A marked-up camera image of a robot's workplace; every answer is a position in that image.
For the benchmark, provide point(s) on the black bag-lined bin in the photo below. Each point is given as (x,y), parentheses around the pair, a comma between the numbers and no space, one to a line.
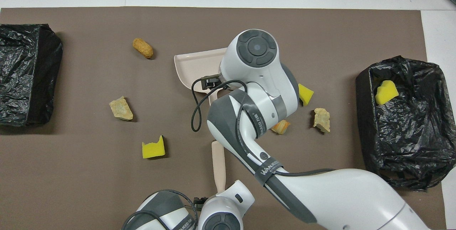
(409,134)
(21,62)

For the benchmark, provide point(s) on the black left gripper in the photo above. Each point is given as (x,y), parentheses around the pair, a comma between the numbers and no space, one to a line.
(201,201)

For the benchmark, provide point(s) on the beige plastic dustpan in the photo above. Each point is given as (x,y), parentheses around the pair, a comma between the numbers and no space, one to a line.
(196,66)

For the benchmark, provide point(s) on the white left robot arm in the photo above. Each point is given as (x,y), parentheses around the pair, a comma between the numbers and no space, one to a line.
(228,194)

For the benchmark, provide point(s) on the yellow sponge wedge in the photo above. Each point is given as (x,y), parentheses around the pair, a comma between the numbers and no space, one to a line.
(306,95)

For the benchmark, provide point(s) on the heart-shaped yellow sponge piece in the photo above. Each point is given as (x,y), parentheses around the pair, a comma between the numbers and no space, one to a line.
(385,94)

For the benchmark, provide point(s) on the brown paper table mat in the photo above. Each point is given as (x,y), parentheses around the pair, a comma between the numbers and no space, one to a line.
(89,187)

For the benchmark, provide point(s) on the notched yellow sponge piece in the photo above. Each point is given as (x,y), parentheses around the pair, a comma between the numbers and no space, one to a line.
(153,150)

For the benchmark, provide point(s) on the beige hand brush black bristles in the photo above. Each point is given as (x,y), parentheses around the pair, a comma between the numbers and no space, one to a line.
(218,162)

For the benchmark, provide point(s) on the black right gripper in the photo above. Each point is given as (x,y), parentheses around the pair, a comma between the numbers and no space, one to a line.
(211,82)

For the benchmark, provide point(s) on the striped croissant piece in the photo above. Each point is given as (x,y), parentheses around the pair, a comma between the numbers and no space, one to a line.
(282,127)

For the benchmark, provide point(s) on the brown oval bread roll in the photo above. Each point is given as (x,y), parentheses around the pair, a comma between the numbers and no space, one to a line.
(142,47)

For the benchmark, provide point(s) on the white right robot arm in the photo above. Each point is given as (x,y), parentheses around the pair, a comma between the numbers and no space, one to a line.
(338,194)

